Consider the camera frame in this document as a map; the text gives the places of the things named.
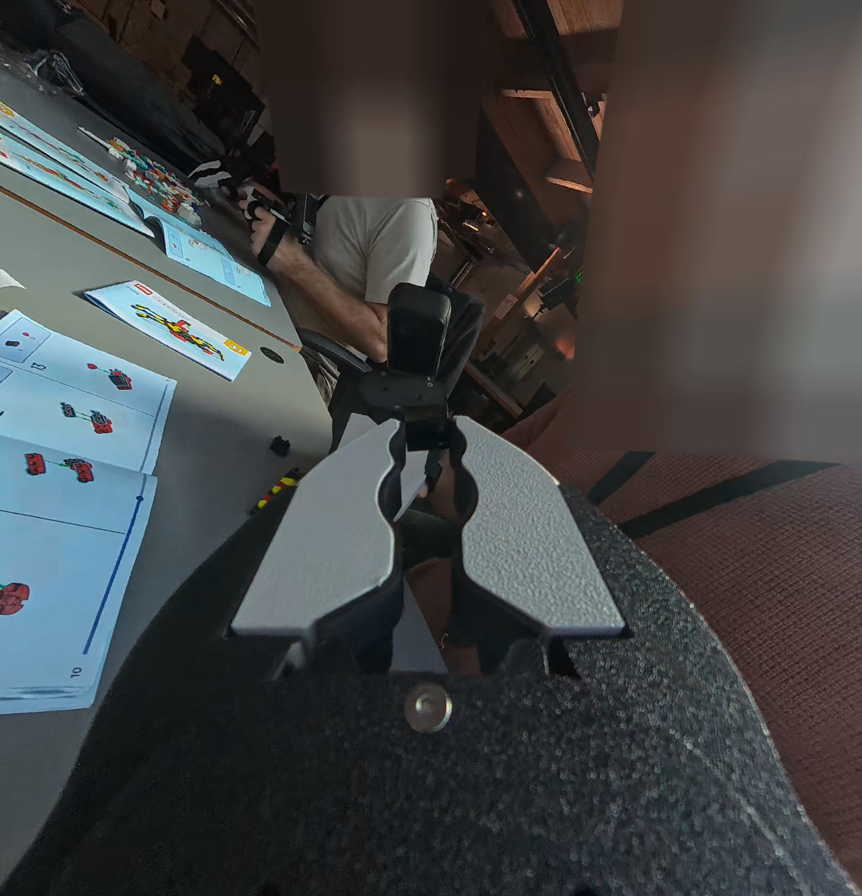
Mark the black flat brick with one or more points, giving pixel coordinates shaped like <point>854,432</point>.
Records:
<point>280,446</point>

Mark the closed blue instruction booklet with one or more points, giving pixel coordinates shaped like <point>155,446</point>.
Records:
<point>53,178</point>
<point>25,126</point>
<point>165,325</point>

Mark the person in white shirt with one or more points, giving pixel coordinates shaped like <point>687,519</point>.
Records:
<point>382,238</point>

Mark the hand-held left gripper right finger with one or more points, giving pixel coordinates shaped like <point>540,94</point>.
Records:
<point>529,546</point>

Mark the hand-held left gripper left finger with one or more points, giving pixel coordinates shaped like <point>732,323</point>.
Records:
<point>333,539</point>

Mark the pile of colourful bricks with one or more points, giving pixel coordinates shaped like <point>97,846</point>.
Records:
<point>158,178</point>

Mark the open blue instruction booklet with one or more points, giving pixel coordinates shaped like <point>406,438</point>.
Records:
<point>60,546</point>
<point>214,262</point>

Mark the black round desk grommet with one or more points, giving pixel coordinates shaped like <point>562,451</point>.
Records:
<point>272,355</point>

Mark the another person's forearm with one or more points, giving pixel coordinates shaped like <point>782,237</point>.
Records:
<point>319,294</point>

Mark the yellow red black brick assembly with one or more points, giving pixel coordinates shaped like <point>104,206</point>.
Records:
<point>277,493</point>

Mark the grey desk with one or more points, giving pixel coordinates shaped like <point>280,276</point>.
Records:
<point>46,231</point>
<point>214,413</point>

